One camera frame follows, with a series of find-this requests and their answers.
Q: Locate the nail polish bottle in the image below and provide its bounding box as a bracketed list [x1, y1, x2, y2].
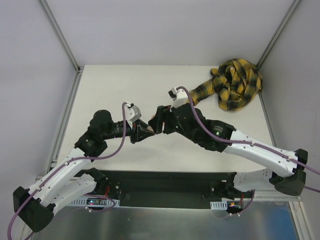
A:
[147, 126, 154, 132]

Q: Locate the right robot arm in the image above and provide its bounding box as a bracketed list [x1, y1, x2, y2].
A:
[148, 103, 308, 198]

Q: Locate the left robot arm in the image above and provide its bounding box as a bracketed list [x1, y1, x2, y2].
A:
[13, 104, 156, 233]

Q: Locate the yellow plaid shirt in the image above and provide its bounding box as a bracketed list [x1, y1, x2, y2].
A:
[189, 58, 263, 111]

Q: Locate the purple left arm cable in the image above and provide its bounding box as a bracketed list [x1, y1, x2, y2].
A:
[8, 101, 131, 238]

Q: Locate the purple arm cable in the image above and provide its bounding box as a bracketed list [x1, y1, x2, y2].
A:
[176, 86, 320, 193]
[8, 101, 131, 238]

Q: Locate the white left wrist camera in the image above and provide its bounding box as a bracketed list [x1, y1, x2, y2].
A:
[124, 102, 142, 128]

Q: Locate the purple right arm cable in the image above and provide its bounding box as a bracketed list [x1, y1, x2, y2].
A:
[176, 86, 320, 193]

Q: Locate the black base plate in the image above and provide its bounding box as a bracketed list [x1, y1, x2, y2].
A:
[74, 170, 251, 209]

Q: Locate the left white cable duct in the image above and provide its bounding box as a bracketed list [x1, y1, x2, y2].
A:
[58, 196, 120, 208]

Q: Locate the white cable duct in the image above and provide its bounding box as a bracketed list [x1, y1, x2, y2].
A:
[58, 196, 120, 208]
[209, 200, 244, 211]

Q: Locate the right white cable duct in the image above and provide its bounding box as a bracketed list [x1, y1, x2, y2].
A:
[209, 200, 244, 211]

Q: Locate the left aluminium frame post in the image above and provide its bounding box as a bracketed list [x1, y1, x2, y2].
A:
[37, 0, 81, 74]

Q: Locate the aluminium frame post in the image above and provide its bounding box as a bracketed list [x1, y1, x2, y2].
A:
[256, 0, 303, 70]
[37, 0, 81, 74]

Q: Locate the right aluminium frame post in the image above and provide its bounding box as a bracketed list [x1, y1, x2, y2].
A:
[256, 0, 303, 70]

